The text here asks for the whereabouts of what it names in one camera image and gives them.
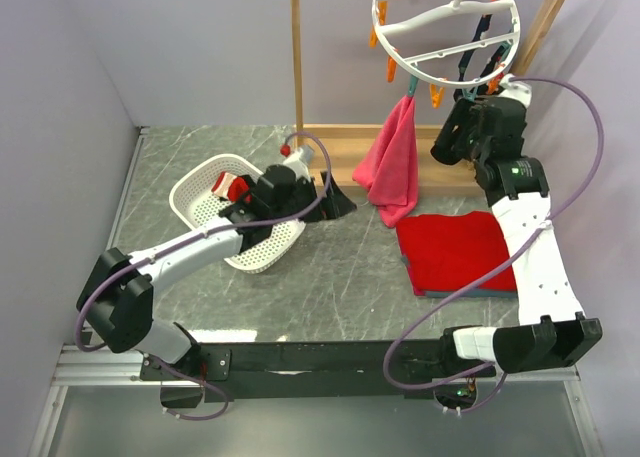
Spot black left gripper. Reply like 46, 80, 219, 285
271, 170, 357, 225

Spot red white patterned sock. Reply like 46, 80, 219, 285
211, 172, 254, 202

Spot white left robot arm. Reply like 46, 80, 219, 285
76, 165, 357, 379

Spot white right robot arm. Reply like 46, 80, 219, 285
431, 96, 603, 376

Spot white round clip hanger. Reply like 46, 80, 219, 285
370, 0, 522, 92

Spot pink hanging towel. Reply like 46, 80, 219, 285
352, 95, 419, 228

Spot red folded towel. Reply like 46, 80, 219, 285
396, 211, 509, 291

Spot white perforated plastic basket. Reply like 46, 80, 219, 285
168, 153, 308, 275

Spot grey folded towel underneath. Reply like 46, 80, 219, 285
399, 256, 519, 301

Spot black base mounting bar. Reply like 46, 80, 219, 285
139, 339, 501, 403

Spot wooden hanging rack frame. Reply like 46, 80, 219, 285
288, 0, 578, 198

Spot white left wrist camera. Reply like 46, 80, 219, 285
280, 144, 315, 180

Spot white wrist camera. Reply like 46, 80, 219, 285
280, 144, 315, 180
499, 74, 532, 109

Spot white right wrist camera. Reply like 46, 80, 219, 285
499, 74, 532, 109

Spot aluminium frame rail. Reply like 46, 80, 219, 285
52, 344, 166, 386

